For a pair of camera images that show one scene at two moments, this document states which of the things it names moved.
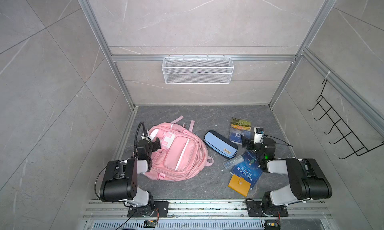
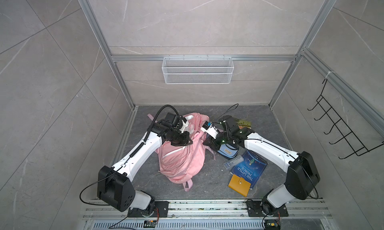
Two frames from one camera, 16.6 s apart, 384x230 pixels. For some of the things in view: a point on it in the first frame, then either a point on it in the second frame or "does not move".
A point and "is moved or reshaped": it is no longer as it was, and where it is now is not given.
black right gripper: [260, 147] → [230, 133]
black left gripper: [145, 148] → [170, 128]
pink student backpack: [183, 153] is moved or reshaped
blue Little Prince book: [248, 169] does not move
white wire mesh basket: [196, 70] does not move
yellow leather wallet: [239, 185] does not move
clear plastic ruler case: [233, 161] does not move
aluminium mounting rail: [206, 210] does not move
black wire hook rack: [348, 137] does not move
